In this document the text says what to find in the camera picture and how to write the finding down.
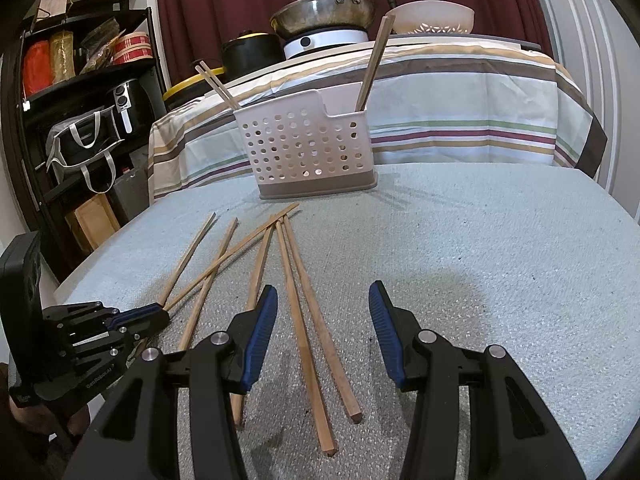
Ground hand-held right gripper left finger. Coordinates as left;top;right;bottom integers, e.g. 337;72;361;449
62;284;279;480

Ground black tote bag white straps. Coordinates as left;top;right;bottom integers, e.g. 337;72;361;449
46;107;131;193

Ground pink perforated utensil holder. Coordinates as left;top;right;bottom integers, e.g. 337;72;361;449
234;89;378;201

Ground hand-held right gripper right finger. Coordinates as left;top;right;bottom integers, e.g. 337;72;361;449
368;280;576;480

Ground cream colander bowl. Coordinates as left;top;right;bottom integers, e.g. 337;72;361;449
385;0;475;36

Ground white wardrobe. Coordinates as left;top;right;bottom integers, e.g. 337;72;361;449
520;0;640;226

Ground red striped round box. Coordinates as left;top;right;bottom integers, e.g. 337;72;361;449
112;31;152;66

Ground steel wok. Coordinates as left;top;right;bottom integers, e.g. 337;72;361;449
270;0;378;41

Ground yellow black electric griddle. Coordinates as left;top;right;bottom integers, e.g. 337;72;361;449
162;67;236;111

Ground red package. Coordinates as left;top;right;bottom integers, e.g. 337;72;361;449
22;40;53;97

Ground clear snack bag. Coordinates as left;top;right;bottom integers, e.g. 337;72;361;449
80;45;118;73

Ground dark plastic bag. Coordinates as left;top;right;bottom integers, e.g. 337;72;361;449
77;17;121;56

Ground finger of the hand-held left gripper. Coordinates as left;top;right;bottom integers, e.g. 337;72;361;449
59;321;169;362
42;301;171;329

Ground person's left hand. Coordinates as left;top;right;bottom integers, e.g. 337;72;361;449
7;395;91;438

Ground black pot yellow lid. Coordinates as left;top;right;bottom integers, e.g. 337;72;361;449
221;30;283;81

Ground dark red curtain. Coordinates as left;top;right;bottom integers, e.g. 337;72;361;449
155;0;548;91

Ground grey box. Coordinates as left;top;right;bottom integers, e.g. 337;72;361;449
107;167;151;226

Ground bunch of wooden chopsticks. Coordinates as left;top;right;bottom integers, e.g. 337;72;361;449
135;211;363;458

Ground black silver air fryer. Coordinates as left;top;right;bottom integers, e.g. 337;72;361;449
105;79;156;136

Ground striped tablecloth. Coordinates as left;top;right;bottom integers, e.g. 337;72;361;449
148;42;608;203

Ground wooden box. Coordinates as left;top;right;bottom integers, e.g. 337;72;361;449
65;192;121;256

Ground brown paper bag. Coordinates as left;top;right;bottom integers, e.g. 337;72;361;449
32;0;71;23

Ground white induction cooker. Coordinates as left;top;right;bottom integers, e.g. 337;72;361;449
283;27;371;61

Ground gold package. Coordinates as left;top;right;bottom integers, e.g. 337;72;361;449
49;30;77;83

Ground black shelf unit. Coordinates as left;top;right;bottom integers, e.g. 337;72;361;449
0;0;168;281

